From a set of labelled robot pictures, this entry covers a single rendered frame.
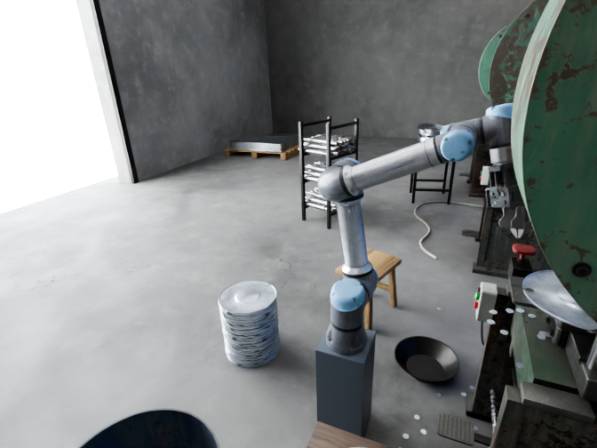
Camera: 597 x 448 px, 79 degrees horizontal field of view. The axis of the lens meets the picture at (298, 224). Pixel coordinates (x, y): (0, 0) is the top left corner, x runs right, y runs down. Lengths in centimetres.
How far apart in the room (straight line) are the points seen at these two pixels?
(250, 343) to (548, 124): 158
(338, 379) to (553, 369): 67
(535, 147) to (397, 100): 722
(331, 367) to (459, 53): 681
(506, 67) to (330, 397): 188
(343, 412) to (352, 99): 701
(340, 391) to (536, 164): 110
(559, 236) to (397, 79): 722
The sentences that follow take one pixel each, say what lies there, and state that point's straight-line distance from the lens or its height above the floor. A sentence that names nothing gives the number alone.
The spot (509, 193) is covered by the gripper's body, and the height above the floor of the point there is 106.
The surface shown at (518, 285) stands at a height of 78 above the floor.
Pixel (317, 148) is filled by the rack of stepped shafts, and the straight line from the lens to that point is 329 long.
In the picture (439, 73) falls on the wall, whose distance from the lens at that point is 767.
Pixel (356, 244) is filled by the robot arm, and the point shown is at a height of 80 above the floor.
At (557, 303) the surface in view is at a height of 78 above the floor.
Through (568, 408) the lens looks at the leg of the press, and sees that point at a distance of 112.
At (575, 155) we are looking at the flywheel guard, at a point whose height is 126.
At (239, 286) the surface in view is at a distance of 197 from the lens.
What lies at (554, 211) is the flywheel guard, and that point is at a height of 118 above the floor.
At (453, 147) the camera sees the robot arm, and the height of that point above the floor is 119.
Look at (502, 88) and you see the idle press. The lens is 238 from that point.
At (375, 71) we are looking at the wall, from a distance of 785.
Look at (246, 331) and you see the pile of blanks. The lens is 183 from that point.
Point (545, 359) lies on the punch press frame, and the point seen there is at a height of 64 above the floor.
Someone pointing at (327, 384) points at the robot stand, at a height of 30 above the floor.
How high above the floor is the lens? 138
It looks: 23 degrees down
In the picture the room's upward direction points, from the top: 2 degrees counter-clockwise
